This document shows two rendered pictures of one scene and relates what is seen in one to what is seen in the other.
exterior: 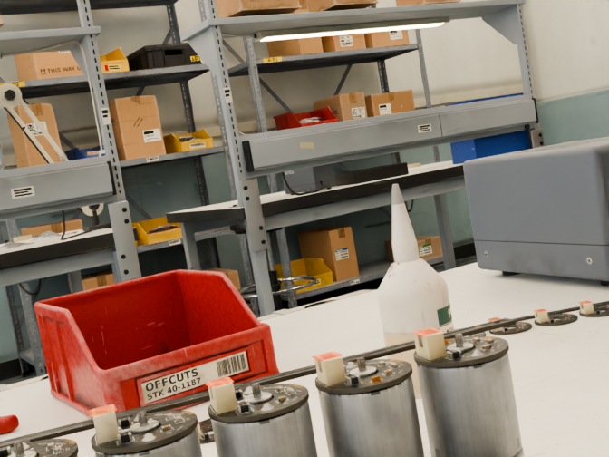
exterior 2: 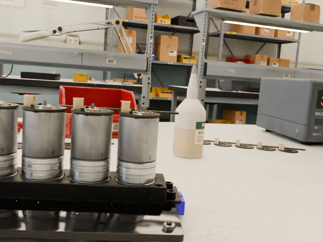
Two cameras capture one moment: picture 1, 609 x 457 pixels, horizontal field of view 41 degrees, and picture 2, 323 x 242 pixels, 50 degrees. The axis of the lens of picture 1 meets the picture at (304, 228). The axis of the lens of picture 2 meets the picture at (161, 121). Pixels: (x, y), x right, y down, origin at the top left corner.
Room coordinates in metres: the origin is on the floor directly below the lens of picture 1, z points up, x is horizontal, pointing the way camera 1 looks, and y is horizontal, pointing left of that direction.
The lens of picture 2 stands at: (0.01, -0.09, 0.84)
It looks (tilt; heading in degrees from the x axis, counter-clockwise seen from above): 7 degrees down; 11
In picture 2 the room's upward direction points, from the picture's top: 4 degrees clockwise
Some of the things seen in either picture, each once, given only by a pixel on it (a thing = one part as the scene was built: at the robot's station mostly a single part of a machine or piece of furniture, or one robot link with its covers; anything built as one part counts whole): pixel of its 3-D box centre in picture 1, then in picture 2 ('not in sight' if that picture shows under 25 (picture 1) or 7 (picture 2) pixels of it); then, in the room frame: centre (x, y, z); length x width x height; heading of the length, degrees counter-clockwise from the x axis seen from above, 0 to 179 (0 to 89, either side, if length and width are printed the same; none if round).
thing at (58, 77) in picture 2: not in sight; (41, 76); (2.32, 1.29, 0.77); 0.24 x 0.16 x 0.04; 105
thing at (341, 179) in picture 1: (370, 174); (257, 90); (3.13, -0.28, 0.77); 0.24 x 0.16 x 0.04; 118
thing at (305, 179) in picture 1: (308, 179); (229, 85); (2.98, -0.04, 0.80); 0.15 x 0.12 x 0.10; 48
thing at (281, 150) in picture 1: (403, 133); (276, 76); (3.01, -0.42, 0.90); 1.30 x 0.06 x 0.12; 119
